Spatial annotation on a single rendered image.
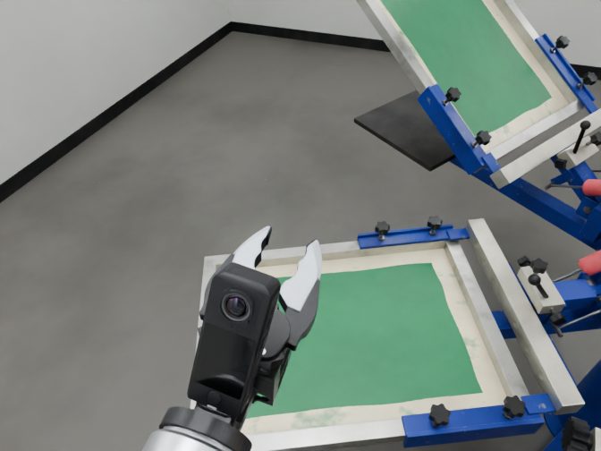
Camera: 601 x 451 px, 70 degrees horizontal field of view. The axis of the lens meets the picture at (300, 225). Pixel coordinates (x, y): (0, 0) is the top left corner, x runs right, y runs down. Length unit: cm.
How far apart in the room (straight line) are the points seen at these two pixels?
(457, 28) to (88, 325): 228
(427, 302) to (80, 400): 177
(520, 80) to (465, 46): 23
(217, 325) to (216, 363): 3
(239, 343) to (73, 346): 235
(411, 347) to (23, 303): 234
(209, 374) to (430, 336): 94
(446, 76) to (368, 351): 95
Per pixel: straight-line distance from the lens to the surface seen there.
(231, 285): 30
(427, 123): 199
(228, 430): 34
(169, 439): 34
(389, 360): 118
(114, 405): 238
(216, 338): 33
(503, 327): 134
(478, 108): 162
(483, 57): 176
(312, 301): 39
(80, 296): 285
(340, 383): 115
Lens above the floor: 200
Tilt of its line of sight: 45 degrees down
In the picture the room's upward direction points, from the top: 5 degrees counter-clockwise
